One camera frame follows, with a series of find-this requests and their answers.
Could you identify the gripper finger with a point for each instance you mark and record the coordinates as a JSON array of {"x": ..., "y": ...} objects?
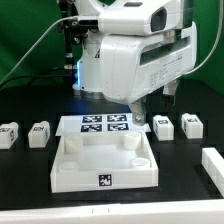
[
  {"x": 138, "y": 111},
  {"x": 169, "y": 92}
]

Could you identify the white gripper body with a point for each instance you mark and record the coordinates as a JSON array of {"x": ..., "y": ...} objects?
[{"x": 133, "y": 66}]

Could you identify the white square tabletop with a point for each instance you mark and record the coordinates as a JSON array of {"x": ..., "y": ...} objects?
[{"x": 103, "y": 161}]

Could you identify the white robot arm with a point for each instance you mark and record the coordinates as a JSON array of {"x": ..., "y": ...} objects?
[{"x": 86, "y": 25}]

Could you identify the white tag sheet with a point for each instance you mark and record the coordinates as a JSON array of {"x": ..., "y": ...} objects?
[{"x": 98, "y": 123}]

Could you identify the white obstacle right block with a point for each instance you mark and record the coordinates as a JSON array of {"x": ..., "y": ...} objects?
[{"x": 213, "y": 163}]

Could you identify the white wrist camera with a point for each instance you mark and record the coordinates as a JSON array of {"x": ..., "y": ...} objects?
[{"x": 141, "y": 17}]

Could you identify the black camera stand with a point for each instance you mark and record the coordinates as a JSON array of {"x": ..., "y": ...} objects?
[{"x": 68, "y": 8}]

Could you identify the white front wall bar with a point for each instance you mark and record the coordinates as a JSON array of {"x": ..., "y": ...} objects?
[{"x": 182, "y": 212}]

